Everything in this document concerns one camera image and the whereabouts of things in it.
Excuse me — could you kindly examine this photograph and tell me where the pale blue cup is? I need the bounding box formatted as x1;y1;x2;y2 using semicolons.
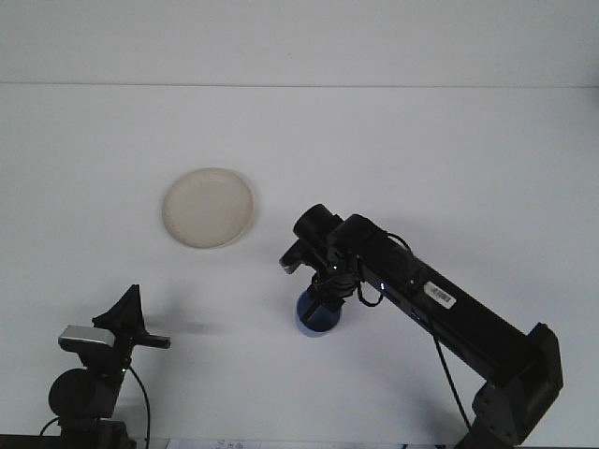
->
293;287;345;338

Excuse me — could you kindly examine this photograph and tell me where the pale round plate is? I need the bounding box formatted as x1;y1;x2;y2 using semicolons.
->
161;167;256;250

